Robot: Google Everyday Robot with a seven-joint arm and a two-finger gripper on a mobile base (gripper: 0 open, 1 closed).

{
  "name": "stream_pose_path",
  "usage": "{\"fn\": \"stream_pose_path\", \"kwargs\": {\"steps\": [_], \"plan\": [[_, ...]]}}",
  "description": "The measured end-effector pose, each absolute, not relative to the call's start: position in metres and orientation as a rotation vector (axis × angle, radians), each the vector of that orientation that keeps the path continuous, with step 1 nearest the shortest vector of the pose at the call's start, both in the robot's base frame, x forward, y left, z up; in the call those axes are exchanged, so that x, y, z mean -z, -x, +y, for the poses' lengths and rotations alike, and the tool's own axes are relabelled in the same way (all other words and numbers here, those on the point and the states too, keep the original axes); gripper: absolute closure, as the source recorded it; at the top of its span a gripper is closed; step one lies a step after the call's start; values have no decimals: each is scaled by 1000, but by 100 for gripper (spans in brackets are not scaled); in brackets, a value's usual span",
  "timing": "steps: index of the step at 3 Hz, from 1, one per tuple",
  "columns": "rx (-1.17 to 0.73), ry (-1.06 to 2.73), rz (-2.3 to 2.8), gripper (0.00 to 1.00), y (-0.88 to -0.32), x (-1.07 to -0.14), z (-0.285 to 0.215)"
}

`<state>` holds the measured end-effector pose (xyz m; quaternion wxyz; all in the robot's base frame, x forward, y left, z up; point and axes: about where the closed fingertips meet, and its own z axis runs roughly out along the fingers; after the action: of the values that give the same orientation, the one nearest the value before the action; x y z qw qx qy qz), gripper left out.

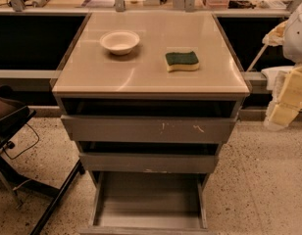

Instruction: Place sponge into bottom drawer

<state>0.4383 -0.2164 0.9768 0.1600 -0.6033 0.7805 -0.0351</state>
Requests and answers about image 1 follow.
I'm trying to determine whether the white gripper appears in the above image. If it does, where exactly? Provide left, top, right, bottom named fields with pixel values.
left=262, top=21, right=302, bottom=111

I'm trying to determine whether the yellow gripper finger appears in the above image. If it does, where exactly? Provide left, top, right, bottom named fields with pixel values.
left=264, top=101, right=299, bottom=131

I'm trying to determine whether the green yellow sponge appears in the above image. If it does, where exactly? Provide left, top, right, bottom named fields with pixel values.
left=165, top=51, right=199, bottom=72

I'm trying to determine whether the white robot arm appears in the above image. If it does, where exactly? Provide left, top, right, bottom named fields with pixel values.
left=262, top=2, right=302, bottom=131

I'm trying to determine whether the grey drawer cabinet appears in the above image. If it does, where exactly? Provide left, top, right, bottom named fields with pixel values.
left=50, top=11, right=252, bottom=235

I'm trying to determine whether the bottom grey drawer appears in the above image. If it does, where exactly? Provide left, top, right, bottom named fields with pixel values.
left=79, top=172, right=217, bottom=235

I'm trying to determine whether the grey drawer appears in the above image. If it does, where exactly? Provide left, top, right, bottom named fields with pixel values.
left=79, top=172, right=217, bottom=235
left=62, top=99, right=237, bottom=143
left=79, top=142, right=219, bottom=173

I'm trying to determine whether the middle grey drawer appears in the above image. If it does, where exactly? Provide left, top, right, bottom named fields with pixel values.
left=79, top=142, right=219, bottom=173

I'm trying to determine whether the top grey drawer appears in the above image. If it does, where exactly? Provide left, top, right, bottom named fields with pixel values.
left=62, top=99, right=237, bottom=143

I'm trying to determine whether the white curved plastic cover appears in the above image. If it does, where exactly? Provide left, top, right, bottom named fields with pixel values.
left=261, top=66, right=293, bottom=91

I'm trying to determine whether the white bowl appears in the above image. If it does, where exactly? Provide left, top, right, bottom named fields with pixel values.
left=99, top=30, right=140, bottom=56

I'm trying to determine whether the black office chair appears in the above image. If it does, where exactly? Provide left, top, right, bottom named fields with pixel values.
left=0, top=84, right=86, bottom=235

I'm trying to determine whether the white stick with handle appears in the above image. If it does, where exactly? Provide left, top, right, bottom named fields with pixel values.
left=246, top=44, right=268, bottom=72

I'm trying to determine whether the black floor cable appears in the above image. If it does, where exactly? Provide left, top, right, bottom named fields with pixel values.
left=3, top=122, right=41, bottom=161

